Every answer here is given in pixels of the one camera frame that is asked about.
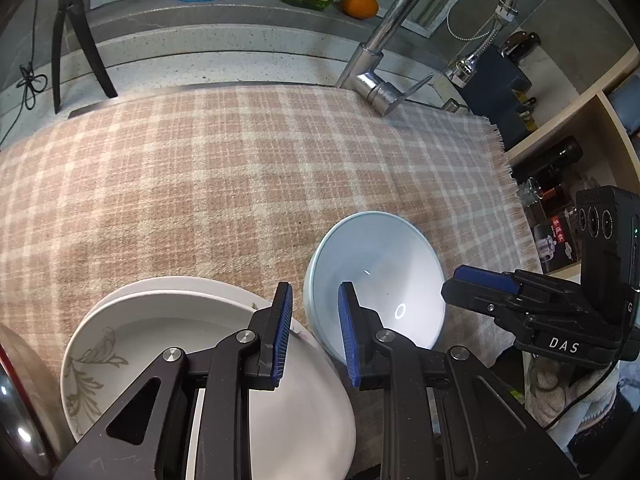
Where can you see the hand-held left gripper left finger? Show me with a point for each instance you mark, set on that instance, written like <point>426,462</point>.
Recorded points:
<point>282,335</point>

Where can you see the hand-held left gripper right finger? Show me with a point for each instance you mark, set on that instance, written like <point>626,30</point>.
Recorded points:
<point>347,335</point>

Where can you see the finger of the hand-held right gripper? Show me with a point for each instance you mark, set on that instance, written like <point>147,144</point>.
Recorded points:
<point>470,297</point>
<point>485,277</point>

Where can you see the pale blue bowl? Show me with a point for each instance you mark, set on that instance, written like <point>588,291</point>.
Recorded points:
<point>390,270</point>

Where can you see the white plate with leaf print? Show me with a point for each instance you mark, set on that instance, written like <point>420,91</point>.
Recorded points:
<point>165,320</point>

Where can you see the floral print plate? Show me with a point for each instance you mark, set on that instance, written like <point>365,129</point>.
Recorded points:
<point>175,282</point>

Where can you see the person's right hand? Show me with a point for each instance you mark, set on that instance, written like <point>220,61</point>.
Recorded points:
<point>550,395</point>

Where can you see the red label box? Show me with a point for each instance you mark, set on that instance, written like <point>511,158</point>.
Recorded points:
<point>557,235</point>

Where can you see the glass jar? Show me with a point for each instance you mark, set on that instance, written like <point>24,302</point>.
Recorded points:
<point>530,191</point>

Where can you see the black bottle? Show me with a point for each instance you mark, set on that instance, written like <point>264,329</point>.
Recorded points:
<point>560,152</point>

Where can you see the wooden shelf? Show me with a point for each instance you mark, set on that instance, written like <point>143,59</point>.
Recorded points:
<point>590,105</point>

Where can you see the pink checkered cloth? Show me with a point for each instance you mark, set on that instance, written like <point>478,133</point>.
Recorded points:
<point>225,170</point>

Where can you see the dark blue knife block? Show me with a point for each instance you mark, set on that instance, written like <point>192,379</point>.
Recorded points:
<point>505,80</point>

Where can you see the chrome faucet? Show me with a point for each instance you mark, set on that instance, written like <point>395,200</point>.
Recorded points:
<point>370,85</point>

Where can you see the red steel bowl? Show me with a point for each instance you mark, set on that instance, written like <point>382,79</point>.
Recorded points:
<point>15,410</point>

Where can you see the orange fruit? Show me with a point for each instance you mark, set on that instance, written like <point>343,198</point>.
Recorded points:
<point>359,4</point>

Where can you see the black tripod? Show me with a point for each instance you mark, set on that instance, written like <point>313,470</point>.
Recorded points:
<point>70,0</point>

